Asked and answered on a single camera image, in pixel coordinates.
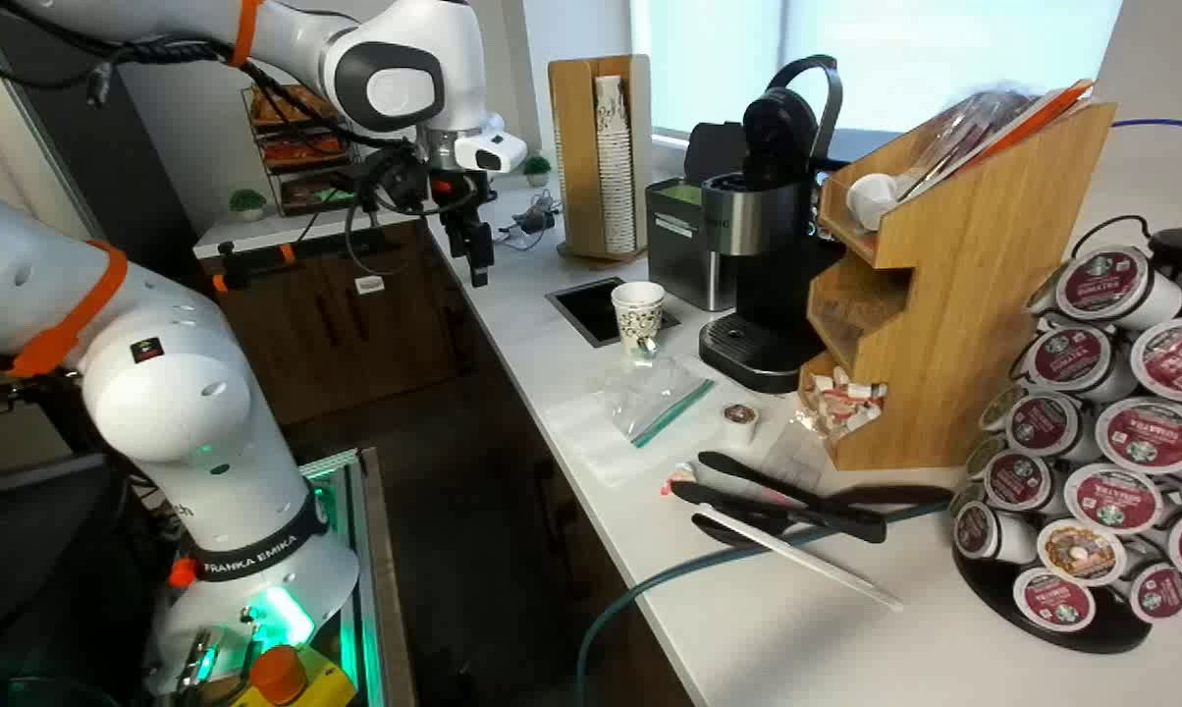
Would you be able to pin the stack of paper cups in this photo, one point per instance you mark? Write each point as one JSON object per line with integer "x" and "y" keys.
{"x": 613, "y": 157}

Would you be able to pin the small green plant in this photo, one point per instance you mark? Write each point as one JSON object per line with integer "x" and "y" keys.
{"x": 538, "y": 165}
{"x": 249, "y": 201}

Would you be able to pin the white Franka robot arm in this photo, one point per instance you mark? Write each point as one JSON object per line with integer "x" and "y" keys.
{"x": 197, "y": 380}

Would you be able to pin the black flat rod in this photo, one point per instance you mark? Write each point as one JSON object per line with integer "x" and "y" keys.
{"x": 732, "y": 506}

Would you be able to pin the steel rimmed counter chute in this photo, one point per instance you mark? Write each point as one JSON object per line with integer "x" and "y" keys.
{"x": 591, "y": 312}

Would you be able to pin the yellow emergency stop box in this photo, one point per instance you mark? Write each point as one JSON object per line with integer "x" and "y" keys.
{"x": 282, "y": 673}

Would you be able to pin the teal strip zip bag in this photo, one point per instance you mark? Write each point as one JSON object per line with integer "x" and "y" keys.
{"x": 661, "y": 397}

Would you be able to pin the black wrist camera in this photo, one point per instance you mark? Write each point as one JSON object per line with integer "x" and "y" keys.
{"x": 400, "y": 180}

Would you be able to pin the wooden condiment organizer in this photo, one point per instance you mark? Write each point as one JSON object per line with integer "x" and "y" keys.
{"x": 955, "y": 380}

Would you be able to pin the dark wooden cabinet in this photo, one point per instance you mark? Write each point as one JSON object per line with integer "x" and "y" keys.
{"x": 355, "y": 341}

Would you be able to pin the white creamer tub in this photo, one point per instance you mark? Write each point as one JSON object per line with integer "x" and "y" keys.
{"x": 870, "y": 197}

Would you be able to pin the bundle of tea packets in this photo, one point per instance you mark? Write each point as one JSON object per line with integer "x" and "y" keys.
{"x": 966, "y": 130}

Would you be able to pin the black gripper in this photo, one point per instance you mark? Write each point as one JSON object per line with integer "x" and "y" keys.
{"x": 466, "y": 201}

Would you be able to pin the green lit base frame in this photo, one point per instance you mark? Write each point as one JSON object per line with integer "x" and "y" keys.
{"x": 383, "y": 591}

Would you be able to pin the orange packet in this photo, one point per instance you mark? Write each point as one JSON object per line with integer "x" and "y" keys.
{"x": 1054, "y": 109}

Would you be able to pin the black and white rod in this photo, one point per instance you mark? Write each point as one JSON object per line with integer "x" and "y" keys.
{"x": 798, "y": 565}

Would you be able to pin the pile of creamer cups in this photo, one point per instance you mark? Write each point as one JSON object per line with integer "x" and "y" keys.
{"x": 842, "y": 403}

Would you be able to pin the red white small packet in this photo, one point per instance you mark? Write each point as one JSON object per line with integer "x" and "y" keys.
{"x": 681, "y": 482}

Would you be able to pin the black tongs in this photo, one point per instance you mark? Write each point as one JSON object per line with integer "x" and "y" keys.
{"x": 798, "y": 496}

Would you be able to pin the clear plastic sheet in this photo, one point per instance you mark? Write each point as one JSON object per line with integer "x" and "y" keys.
{"x": 591, "y": 444}

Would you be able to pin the dark lid white coffee pod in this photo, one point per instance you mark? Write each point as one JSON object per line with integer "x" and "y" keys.
{"x": 739, "y": 414}

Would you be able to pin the wooden counter cabinet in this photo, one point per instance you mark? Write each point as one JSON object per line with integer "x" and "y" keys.
{"x": 537, "y": 565}

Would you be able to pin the brown lid coffee pod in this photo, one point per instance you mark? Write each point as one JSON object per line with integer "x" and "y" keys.
{"x": 1082, "y": 551}

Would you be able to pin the patterned paper cup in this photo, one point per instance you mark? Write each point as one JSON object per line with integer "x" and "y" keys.
{"x": 637, "y": 321}

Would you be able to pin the bright window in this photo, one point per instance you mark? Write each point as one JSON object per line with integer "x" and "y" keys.
{"x": 917, "y": 54}

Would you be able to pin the black coffee maker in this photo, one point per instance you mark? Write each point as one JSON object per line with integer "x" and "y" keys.
{"x": 773, "y": 317}

